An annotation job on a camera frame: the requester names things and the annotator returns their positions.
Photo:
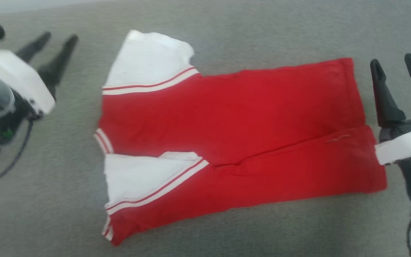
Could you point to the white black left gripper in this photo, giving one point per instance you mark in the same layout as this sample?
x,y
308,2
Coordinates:
x,y
20,78

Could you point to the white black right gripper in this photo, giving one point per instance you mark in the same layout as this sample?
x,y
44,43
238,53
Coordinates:
x,y
409,150

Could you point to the red and white garment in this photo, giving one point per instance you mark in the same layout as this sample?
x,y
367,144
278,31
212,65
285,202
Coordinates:
x,y
244,125

